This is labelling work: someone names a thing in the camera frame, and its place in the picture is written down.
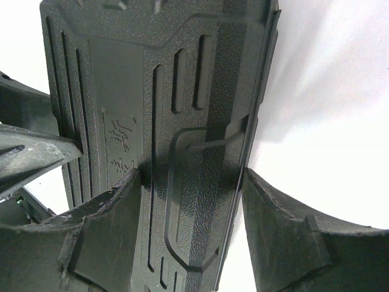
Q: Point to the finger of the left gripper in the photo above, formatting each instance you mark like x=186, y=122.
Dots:
x=25, y=107
x=27, y=154

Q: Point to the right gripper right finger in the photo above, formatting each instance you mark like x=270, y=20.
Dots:
x=294, y=247

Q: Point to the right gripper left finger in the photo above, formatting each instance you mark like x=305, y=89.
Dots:
x=88, y=248

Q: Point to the black plastic tool case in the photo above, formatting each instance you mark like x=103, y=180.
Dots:
x=171, y=88

